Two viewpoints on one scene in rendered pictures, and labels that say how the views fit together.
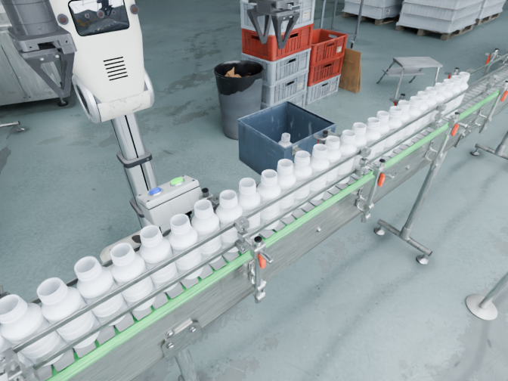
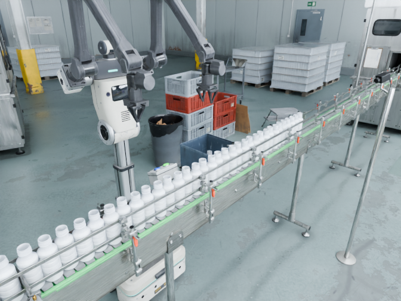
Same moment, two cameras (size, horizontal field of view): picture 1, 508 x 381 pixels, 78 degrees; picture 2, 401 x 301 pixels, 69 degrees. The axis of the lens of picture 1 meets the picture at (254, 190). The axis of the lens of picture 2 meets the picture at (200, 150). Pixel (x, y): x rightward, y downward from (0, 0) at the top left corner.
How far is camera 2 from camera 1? 0.80 m
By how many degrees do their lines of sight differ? 17
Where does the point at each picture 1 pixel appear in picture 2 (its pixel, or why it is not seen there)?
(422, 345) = (312, 283)
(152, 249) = (167, 184)
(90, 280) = (147, 193)
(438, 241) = (314, 222)
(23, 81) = not seen: outside the picture
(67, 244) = not seen: hidden behind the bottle
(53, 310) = (135, 203)
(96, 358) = (146, 234)
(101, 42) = (121, 104)
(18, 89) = not seen: outside the picture
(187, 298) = (180, 212)
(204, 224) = (187, 176)
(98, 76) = (117, 119)
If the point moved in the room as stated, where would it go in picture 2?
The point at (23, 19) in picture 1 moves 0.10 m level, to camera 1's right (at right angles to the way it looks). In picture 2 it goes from (135, 96) to (160, 95)
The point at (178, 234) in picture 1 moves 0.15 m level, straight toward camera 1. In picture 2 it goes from (178, 178) to (193, 194)
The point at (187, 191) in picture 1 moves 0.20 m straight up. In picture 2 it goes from (172, 168) to (170, 131)
